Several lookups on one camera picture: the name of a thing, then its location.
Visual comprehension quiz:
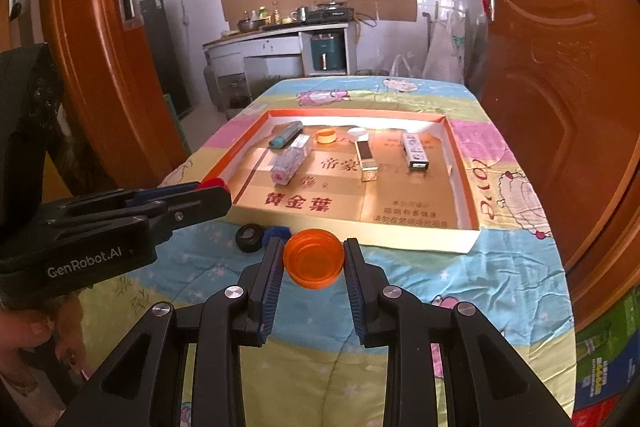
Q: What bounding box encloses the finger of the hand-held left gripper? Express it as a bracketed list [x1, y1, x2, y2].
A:
[47, 186, 233, 233]
[42, 181, 201, 218]

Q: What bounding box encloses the black bottle cap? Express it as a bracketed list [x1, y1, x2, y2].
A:
[236, 223, 265, 254]

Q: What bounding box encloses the beige box with brown strip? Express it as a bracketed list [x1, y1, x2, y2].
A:
[354, 139, 381, 182]

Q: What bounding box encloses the large white plastic bag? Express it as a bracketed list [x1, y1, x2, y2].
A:
[424, 14, 466, 82]

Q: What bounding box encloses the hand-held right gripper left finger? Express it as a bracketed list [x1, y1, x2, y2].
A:
[59, 238, 286, 427]

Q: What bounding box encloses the clear plastic box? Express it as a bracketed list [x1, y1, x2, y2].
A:
[270, 133, 313, 184]

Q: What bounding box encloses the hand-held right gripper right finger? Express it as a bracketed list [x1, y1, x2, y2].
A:
[342, 238, 573, 427]

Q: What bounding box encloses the orange bottle cap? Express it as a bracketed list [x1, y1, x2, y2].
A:
[283, 229, 346, 290]

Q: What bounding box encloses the dark grey cabinet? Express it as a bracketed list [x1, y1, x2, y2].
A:
[140, 0, 191, 118]

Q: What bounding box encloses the blue bottle cap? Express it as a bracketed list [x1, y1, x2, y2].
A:
[260, 226, 292, 248]

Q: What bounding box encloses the orange-rimmed cardboard tray box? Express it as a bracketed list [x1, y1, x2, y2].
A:
[200, 108, 482, 254]

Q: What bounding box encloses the white kitchen counter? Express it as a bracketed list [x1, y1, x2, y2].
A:
[202, 21, 358, 108]

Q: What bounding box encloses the red carton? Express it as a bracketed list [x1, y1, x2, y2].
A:
[572, 402, 611, 427]

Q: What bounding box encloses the metal door latch plate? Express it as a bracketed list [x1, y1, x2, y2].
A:
[116, 0, 140, 30]

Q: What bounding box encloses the teal air fryer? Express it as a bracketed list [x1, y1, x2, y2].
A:
[310, 32, 347, 75]

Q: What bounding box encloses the orange wooden door with handle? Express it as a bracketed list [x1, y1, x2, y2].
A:
[475, 0, 640, 333]

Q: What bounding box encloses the green carton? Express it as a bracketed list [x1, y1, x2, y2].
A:
[575, 302, 636, 413]

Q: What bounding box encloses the black gas stove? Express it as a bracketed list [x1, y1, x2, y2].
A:
[306, 7, 356, 25]

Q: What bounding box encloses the white printed card box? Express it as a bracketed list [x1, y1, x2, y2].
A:
[401, 132, 432, 171]

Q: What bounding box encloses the orange wooden door with latch plate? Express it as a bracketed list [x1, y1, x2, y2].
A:
[42, 0, 193, 188]

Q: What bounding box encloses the person's left hand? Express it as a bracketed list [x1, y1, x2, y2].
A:
[0, 294, 88, 380]

